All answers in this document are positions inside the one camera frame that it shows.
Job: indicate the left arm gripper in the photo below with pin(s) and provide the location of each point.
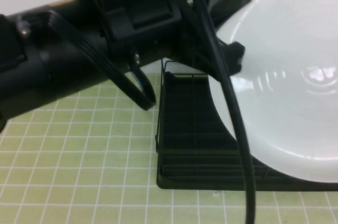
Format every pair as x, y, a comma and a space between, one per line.
171, 47

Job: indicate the white round plate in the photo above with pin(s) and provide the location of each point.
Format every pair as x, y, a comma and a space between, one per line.
290, 49

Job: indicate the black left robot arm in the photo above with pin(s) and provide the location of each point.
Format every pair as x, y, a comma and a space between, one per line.
66, 63

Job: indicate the green checkered tablecloth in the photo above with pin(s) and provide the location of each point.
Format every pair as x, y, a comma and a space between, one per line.
79, 168

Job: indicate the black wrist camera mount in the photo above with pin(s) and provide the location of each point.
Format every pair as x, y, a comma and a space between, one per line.
148, 10

